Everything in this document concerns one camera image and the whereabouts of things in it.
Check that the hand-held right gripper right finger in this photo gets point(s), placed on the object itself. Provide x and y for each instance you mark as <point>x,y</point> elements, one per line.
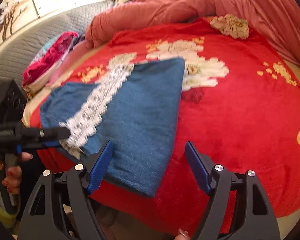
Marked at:
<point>196,166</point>

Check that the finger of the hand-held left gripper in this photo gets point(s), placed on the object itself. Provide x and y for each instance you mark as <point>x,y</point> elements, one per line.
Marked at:
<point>52,133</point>
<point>45,145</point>

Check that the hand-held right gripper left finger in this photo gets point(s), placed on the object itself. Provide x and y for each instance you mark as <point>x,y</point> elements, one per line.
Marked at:
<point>100,166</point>

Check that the blue pants with white lace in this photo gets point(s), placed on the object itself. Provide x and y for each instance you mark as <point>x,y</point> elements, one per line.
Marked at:
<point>145,120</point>

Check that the person's left hand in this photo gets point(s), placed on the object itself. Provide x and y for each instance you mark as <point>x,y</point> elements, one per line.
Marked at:
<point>13,177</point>

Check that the person's right hand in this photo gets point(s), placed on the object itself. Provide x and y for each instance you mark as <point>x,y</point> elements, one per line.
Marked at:
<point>183,235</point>

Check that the red floral blanket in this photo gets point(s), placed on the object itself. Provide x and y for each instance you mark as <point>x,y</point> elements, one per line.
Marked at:
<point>240,130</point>

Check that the pink patterned pillow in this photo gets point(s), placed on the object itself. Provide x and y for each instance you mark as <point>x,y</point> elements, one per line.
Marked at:
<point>50,57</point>

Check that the grey quilted headboard cover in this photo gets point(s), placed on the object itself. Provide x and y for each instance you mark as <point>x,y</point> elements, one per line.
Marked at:
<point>40,35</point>

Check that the pink quilt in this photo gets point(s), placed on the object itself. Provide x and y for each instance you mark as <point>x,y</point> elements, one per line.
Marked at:
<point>177,2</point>

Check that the blossom wall painting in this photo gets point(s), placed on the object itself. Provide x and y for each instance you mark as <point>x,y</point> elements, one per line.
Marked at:
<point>17,7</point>

